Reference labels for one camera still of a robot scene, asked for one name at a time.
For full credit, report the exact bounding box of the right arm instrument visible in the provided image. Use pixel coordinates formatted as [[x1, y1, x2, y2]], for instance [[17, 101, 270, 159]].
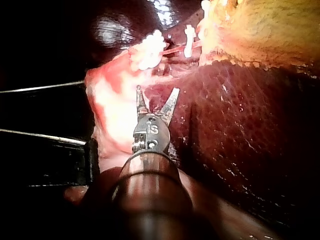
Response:
[[131, 113, 171, 157]]

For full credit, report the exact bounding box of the right arm instrument jaw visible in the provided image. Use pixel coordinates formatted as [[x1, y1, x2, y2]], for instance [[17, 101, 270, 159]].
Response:
[[157, 87, 181, 128], [135, 85, 150, 116]]

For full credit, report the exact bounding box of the thin tube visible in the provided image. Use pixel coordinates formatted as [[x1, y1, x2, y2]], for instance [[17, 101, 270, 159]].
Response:
[[161, 41, 203, 56]]

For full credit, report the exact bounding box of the pale fatty tissue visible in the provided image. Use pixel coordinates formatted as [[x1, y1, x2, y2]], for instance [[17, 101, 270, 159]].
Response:
[[84, 39, 176, 173]]

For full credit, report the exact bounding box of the white clip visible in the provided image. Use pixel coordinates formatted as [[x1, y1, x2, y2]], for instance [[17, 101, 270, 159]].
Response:
[[142, 29, 166, 57], [136, 51, 162, 71], [200, 0, 211, 20], [183, 25, 196, 59]]

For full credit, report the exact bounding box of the dark red liver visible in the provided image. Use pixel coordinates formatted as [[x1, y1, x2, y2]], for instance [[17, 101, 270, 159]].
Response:
[[91, 0, 320, 240]]

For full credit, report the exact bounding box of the gallbladder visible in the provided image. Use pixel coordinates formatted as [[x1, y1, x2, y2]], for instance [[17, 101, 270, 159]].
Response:
[[197, 0, 320, 73]]

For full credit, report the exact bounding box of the thin steel wire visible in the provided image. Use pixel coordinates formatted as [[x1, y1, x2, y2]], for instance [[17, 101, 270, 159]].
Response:
[[0, 128, 87, 146], [0, 79, 86, 95]]

